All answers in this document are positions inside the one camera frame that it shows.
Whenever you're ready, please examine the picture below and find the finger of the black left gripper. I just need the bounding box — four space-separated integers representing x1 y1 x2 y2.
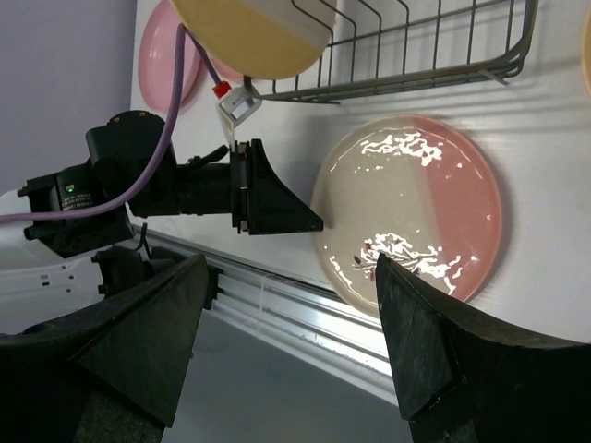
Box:
230 138 324 234

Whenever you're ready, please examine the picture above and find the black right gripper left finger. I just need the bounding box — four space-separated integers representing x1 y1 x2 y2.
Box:
1 255 209 429

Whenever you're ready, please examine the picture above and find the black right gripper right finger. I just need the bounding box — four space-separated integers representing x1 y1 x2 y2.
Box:
376 255 590 420

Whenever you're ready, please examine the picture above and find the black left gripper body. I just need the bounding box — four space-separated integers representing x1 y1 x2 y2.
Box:
174 147 231 216

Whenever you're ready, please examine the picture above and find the solid pink plate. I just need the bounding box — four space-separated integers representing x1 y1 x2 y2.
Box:
138 1 201 113

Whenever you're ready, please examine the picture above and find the cream and yellow plate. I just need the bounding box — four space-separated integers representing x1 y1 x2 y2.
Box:
172 0 337 80

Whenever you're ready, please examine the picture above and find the orange round plate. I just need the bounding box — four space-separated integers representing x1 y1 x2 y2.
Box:
580 8 591 95

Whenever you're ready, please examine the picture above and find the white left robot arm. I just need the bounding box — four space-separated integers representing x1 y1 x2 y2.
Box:
1 111 323 442

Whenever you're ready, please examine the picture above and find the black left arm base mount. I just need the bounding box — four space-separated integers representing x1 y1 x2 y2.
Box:
91 223 221 310

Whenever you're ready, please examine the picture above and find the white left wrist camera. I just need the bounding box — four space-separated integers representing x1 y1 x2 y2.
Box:
212 81 262 148

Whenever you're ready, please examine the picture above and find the aluminium table edge rail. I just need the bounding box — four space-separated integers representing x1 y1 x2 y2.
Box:
146 231 398 404

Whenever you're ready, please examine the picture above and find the black wire dish rack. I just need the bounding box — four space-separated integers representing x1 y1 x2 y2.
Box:
246 1 538 104

